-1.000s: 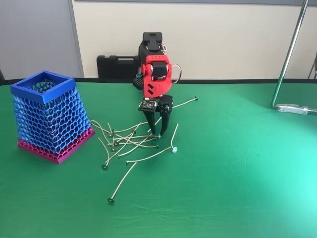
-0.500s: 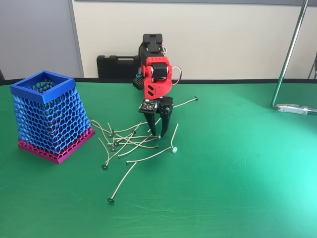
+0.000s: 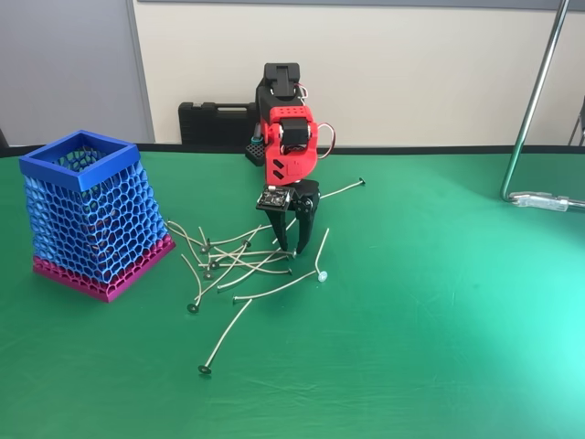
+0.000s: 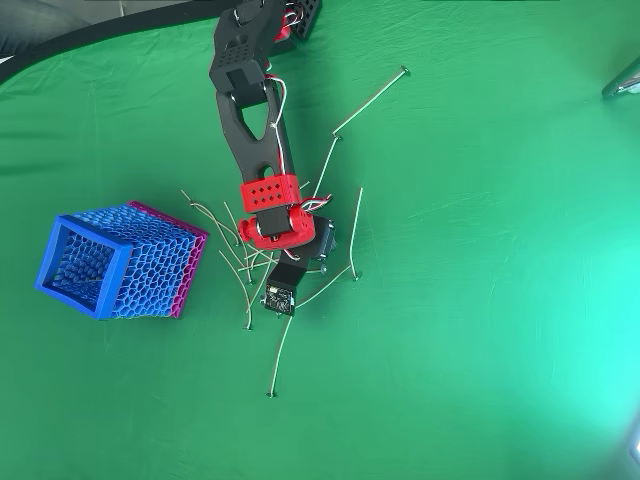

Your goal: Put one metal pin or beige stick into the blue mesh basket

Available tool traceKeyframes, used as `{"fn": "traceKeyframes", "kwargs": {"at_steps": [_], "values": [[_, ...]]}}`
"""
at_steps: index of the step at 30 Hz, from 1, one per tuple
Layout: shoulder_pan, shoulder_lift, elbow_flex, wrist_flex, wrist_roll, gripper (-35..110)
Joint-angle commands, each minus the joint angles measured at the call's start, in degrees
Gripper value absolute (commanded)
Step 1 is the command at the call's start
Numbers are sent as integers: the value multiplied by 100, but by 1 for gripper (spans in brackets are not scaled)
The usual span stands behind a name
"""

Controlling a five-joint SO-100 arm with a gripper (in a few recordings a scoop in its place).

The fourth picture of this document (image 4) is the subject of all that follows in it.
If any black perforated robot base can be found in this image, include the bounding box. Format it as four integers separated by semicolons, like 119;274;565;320
272;0;324;56

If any blue and magenta mesh basket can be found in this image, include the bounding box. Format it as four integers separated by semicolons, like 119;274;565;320
33;199;210;322

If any green cloth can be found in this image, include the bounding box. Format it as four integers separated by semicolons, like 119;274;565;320
0;0;640;480

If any long pin at top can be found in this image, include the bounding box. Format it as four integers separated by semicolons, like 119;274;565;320
332;66;412;137

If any black backdrop rim band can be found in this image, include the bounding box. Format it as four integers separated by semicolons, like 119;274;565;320
0;0;236;86

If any shiny metal object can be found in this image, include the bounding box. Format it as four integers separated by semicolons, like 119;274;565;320
601;53;640;100

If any dark grey fabric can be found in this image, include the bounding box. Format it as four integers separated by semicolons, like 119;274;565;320
0;0;124;59

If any red white black servo cable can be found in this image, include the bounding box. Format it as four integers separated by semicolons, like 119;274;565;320
263;73;297;177
298;193;334;212

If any camera board on black bracket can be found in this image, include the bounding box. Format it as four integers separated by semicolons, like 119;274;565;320
263;248;314;318

